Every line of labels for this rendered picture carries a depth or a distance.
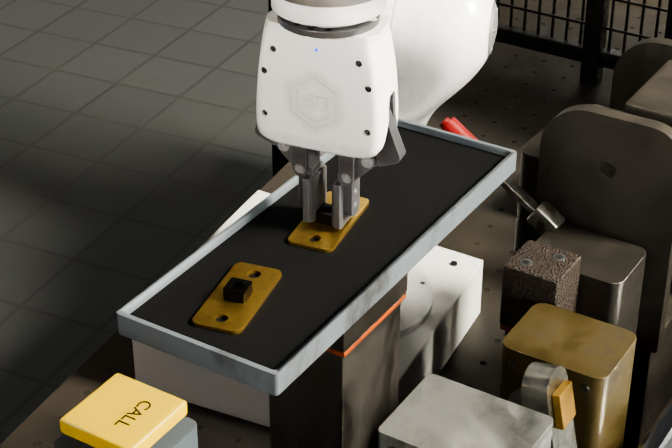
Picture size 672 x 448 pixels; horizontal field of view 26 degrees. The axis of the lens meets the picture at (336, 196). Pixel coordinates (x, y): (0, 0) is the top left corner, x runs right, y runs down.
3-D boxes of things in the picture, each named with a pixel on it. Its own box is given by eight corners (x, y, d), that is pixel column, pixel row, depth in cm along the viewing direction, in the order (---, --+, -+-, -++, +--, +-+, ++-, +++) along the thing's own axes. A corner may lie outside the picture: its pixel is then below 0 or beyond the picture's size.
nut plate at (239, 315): (239, 336, 102) (238, 322, 101) (189, 325, 103) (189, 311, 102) (284, 273, 109) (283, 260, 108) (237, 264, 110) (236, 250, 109)
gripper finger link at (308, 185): (272, 142, 111) (274, 216, 115) (310, 149, 110) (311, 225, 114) (289, 124, 114) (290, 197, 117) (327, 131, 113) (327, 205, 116)
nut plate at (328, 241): (330, 254, 111) (330, 240, 110) (285, 243, 112) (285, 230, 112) (371, 202, 118) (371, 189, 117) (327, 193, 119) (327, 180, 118)
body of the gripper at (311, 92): (242, 7, 104) (247, 146, 110) (375, 30, 101) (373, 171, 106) (285, -29, 110) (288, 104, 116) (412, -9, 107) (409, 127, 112)
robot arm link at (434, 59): (321, 127, 168) (335, -67, 155) (480, 149, 166) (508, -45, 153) (302, 180, 158) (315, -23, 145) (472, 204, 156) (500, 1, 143)
